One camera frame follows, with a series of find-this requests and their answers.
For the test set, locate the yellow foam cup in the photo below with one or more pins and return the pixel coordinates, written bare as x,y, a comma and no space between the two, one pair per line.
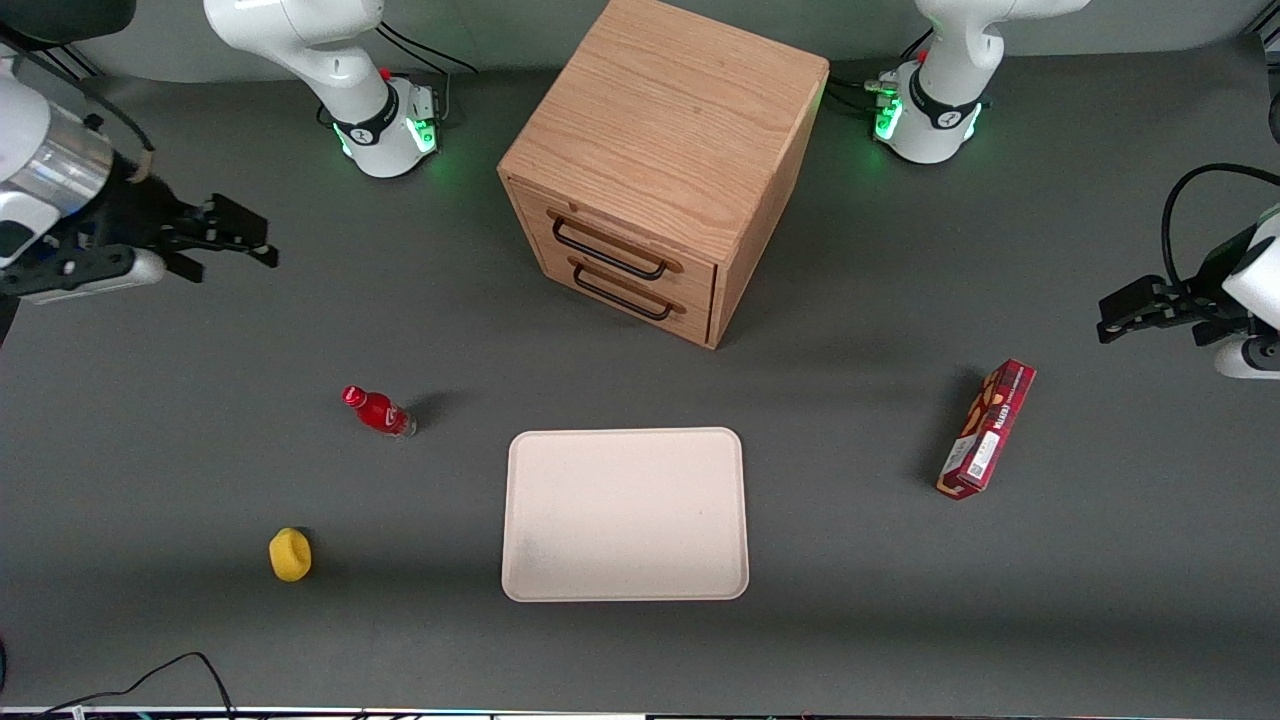
290,556

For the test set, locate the black rounded equipment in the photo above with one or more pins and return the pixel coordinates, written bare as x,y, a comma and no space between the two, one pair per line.
60,20

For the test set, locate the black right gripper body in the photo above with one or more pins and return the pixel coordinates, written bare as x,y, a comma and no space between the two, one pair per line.
137,215

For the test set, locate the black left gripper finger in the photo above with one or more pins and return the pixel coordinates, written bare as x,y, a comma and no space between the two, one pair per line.
1148,298
1112,320

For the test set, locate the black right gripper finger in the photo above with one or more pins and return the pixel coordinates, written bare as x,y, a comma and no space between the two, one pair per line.
185,266
240,225

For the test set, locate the red tartan shortbread box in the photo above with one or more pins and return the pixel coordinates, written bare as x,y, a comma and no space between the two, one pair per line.
985,435

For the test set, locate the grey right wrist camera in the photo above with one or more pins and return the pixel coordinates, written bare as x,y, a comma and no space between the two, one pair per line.
120,272

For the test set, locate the beige rectangular tray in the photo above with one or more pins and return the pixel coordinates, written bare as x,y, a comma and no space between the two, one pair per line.
625,515

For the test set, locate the red plastic bottle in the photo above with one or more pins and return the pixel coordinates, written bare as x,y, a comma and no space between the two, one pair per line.
380,412

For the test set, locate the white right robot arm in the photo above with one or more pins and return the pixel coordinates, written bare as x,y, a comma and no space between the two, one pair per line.
330,70

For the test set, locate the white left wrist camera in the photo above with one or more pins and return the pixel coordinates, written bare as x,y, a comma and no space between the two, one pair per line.
1245,358

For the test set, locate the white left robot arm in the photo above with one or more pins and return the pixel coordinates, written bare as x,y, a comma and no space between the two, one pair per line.
940,90

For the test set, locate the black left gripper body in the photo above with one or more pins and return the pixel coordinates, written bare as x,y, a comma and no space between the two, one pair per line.
1197,300

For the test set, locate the wooden two-drawer cabinet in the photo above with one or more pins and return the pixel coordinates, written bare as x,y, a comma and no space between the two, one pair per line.
670,110

